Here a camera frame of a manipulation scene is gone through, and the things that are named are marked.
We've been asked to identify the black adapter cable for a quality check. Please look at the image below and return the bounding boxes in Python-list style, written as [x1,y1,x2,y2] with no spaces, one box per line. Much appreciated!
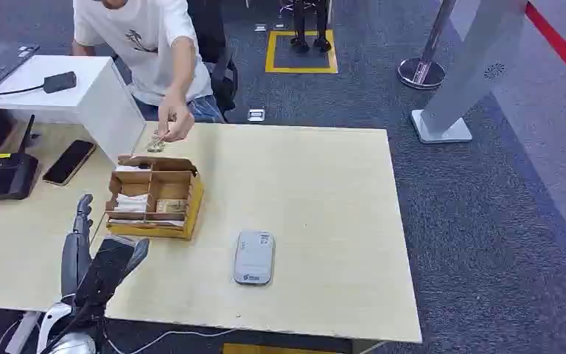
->
[0,85,46,97]

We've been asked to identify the person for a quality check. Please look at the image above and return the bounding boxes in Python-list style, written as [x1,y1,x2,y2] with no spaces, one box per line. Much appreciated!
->
[71,0,226,143]

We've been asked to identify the grey kiosk stand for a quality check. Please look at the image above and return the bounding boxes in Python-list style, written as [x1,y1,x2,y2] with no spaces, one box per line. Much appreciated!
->
[410,0,529,145]

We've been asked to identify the chrome stanchion post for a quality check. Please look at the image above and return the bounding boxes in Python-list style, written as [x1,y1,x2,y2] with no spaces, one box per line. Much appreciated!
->
[396,0,458,91]

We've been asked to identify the black smartphone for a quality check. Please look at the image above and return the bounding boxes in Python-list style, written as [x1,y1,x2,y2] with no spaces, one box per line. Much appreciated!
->
[42,139,98,187]

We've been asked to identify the white side table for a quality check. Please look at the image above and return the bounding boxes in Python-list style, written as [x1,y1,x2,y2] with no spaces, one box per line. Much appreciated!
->
[0,55,146,164]

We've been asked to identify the black router with antenna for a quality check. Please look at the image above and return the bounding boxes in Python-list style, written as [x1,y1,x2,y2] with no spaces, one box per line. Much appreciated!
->
[0,114,40,204]

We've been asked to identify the black power adapter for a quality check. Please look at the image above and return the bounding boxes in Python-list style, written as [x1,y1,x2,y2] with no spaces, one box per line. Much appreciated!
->
[42,71,78,94]

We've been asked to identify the yellow board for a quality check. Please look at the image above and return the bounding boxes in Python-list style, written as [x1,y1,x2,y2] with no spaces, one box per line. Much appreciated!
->
[222,342,343,354]

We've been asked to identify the flat white cards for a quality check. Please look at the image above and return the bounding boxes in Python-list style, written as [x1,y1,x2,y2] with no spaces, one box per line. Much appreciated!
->
[108,218,186,228]

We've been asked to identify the person's hand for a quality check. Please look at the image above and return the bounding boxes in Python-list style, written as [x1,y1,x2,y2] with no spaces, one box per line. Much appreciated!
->
[158,94,196,143]

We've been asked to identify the white cable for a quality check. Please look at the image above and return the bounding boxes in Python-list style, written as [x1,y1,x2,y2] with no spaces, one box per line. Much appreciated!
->
[103,328,239,354]

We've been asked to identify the wooden card box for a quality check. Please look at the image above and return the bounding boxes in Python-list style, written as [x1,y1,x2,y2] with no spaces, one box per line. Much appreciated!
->
[105,154,205,241]

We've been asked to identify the card with printed face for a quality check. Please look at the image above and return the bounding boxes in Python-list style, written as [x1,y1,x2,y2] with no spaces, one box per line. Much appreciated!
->
[156,198,188,215]

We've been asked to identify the black office chair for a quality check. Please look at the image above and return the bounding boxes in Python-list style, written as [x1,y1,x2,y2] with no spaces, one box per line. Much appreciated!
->
[187,0,240,117]

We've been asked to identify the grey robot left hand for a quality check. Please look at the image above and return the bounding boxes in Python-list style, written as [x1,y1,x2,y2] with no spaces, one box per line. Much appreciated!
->
[60,193,150,316]

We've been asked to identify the grey card reader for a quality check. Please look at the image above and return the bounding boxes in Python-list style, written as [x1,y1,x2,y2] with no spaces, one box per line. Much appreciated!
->
[233,230,276,286]

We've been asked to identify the black robot legs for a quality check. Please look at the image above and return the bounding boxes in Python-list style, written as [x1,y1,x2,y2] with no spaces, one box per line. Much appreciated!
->
[290,0,333,54]

